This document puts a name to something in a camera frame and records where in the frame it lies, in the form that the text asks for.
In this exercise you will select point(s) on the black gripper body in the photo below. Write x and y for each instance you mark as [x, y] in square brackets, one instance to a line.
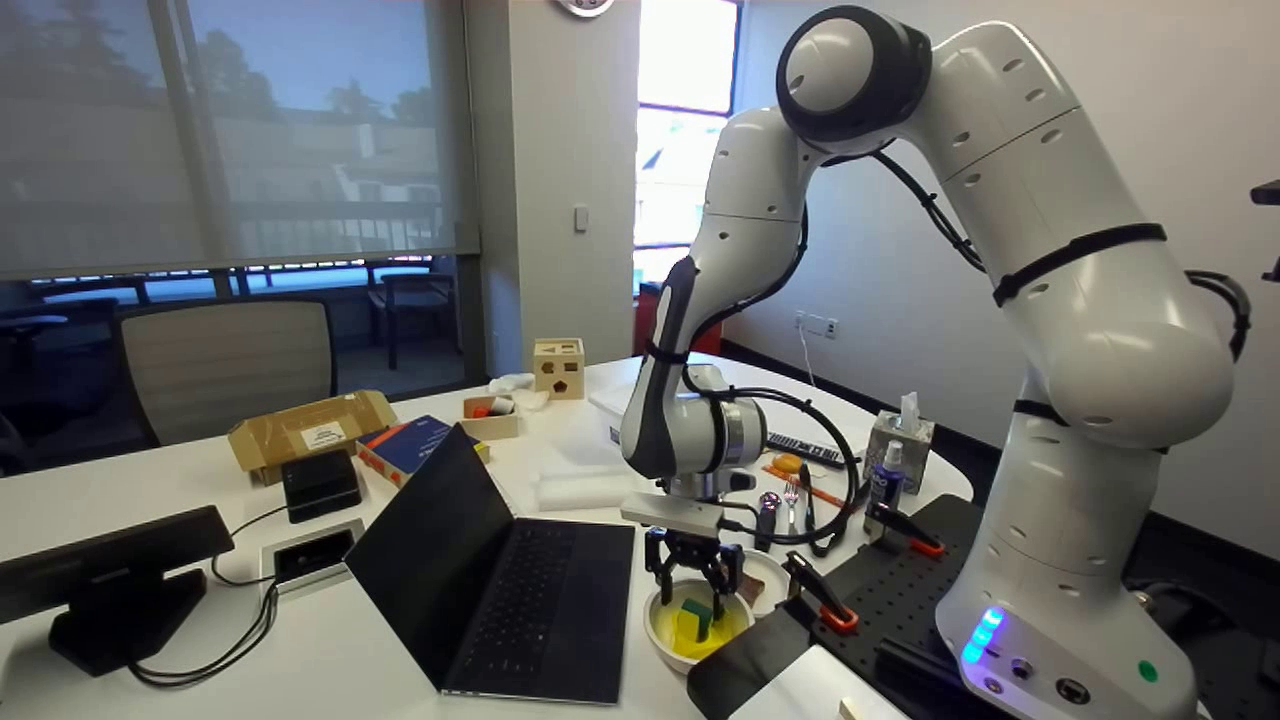
[695, 545]

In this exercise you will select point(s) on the green block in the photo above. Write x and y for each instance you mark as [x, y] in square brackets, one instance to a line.
[699, 616]

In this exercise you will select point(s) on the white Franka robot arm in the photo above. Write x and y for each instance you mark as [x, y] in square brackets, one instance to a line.
[1107, 403]

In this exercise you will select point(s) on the yellow bowl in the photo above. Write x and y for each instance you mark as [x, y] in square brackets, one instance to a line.
[667, 649]

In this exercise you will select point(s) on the orange flat object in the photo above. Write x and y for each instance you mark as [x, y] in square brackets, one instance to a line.
[786, 470]

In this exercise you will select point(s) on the yellow block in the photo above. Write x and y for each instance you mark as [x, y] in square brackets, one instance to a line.
[716, 636]

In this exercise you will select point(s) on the black marker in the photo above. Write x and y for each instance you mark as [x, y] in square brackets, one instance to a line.
[765, 518]

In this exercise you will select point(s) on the black pad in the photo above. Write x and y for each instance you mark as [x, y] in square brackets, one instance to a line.
[744, 667]

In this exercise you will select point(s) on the black clamp with orange tips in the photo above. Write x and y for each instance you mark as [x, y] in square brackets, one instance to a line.
[823, 593]
[908, 529]

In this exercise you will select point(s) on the black laptop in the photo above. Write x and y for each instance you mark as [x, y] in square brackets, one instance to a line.
[532, 615]

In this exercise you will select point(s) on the white paper sheet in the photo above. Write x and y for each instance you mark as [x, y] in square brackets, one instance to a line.
[813, 693]

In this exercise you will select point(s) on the black remote control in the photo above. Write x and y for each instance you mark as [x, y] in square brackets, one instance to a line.
[807, 449]

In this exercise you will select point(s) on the clear plastic lidded container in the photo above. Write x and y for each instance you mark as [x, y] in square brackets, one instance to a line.
[615, 389]

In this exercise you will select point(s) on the small bottle with blue label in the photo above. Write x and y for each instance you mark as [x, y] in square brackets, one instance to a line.
[890, 494]

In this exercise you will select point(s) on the wooden shape sorter cube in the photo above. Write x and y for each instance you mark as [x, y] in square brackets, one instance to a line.
[559, 370]

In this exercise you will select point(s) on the clear sanitizer pump bottle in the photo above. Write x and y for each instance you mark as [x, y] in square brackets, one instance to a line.
[900, 440]

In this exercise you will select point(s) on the blue book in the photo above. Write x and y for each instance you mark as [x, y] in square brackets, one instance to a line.
[405, 446]

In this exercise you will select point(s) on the white and black power box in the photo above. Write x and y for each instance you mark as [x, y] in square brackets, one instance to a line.
[314, 553]

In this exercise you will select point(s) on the cardboard box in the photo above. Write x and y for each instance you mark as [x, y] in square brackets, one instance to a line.
[304, 432]

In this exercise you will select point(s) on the beige office chair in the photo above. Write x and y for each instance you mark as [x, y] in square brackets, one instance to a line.
[227, 366]

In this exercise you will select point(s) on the grey window blind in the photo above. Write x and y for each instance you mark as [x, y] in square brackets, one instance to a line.
[304, 120]

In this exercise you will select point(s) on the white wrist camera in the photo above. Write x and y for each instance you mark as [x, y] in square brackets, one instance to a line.
[667, 512]

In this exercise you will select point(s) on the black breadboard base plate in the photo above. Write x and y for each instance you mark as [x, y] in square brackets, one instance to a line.
[893, 600]

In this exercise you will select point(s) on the white wall outlet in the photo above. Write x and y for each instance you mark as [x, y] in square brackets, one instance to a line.
[823, 324]

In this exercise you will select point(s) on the white light switch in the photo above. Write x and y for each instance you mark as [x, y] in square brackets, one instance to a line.
[582, 222]

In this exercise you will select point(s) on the round wall clock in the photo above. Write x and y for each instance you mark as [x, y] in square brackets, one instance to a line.
[587, 5]

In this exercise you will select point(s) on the black camera bar on stand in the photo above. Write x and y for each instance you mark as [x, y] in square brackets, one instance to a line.
[106, 563]

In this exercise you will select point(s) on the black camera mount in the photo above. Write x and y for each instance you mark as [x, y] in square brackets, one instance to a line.
[1270, 193]

